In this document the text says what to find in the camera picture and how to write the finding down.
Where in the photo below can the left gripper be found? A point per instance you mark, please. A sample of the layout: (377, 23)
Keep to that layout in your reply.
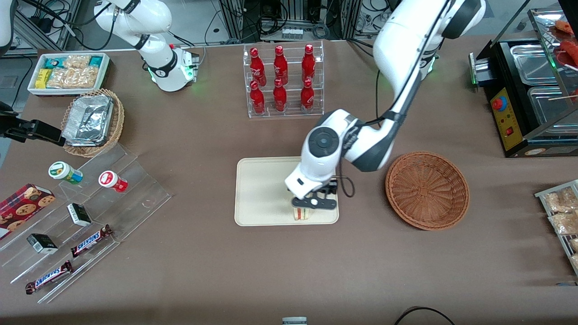
(333, 187)

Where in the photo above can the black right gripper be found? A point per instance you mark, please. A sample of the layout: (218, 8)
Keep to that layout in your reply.
(28, 129)

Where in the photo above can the triangle sandwich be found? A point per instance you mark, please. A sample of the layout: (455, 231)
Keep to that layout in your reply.
(302, 215)

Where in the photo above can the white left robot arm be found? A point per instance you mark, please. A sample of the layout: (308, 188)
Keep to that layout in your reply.
(406, 45)

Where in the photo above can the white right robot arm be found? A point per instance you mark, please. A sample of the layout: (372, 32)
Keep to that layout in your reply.
(158, 67)

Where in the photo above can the cream plastic tray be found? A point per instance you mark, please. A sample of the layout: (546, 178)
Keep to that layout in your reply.
(262, 194)

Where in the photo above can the light wicker basket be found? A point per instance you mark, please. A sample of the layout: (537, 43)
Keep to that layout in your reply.
(118, 117)

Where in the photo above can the brown wicker basket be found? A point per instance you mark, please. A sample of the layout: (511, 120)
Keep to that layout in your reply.
(426, 192)

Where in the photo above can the green lid snack cup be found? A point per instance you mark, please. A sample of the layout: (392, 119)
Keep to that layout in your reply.
(63, 171)

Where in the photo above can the aluminium foil containers stack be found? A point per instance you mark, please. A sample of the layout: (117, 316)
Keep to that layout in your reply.
(88, 119)

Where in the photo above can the yellow snack packet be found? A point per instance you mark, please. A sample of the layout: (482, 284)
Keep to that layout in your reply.
(43, 79)

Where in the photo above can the clear cracker bag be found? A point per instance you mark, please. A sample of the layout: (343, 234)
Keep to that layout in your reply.
(76, 62)
(72, 77)

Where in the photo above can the teal snack packet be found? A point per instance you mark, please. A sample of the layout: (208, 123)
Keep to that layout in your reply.
(54, 62)
(95, 61)

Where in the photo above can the red cookie box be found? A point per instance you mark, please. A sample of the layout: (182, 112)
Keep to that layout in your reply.
(22, 210)

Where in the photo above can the red lid snack cup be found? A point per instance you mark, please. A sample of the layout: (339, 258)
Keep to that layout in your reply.
(110, 180)

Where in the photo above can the white snack bin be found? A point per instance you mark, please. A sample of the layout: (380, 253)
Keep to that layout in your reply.
(106, 72)

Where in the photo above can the small black box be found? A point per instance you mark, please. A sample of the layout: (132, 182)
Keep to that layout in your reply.
(43, 243)
(79, 215)

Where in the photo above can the clear acrylic bottle rack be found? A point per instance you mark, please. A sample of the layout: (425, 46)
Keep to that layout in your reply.
(289, 113)

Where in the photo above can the clear acrylic step display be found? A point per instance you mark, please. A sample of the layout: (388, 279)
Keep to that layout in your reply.
(131, 194)

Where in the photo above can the red soda bottle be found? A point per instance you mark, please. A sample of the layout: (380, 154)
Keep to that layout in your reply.
(280, 65)
(257, 99)
(257, 65)
(307, 97)
(280, 97)
(308, 63)

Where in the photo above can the grey device at table edge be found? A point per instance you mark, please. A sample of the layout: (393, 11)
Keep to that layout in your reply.
(294, 321)

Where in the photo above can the Snickers bar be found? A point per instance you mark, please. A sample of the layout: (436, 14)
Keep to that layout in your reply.
(90, 241)
(49, 277)

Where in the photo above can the white power strip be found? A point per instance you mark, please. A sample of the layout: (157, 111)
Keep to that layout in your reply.
(292, 33)

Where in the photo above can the black hot food display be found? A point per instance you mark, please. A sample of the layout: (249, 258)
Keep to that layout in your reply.
(508, 119)

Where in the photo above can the clear nut snack bag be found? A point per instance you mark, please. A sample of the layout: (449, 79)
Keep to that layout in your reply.
(564, 223)
(574, 244)
(575, 262)
(562, 201)

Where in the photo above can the steel food pan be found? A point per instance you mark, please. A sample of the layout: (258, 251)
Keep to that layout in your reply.
(530, 63)
(548, 106)

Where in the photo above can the red sausage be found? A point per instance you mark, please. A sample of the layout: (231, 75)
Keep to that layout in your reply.
(570, 50)
(564, 26)

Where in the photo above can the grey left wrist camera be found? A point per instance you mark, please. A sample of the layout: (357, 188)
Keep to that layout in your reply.
(325, 203)

